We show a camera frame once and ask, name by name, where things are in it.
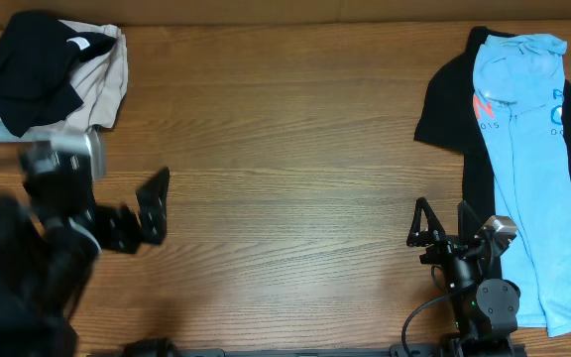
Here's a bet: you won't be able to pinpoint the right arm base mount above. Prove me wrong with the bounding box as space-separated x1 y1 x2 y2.
433 334 527 357

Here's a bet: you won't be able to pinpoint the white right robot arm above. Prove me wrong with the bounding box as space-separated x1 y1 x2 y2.
401 197 520 356

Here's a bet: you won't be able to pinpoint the folded white beige trousers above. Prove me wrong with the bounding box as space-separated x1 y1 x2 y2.
0 20 128 137

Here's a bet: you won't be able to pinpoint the light blue printed t-shirt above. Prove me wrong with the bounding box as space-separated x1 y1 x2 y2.
473 34 571 337

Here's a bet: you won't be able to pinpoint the plain black t-shirt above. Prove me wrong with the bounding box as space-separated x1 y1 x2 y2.
0 11 116 137

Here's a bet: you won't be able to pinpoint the black t-shirt with logo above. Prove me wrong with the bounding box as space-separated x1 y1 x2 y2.
414 26 571 222

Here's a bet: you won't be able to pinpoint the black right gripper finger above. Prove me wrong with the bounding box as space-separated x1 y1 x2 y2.
406 197 446 247
457 200 483 243

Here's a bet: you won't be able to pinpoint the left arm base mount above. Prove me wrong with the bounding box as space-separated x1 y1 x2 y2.
120 337 179 357

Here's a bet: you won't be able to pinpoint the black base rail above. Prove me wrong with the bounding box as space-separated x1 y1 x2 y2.
175 344 445 357

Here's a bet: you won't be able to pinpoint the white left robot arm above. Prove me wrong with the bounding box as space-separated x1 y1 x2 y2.
0 168 171 356

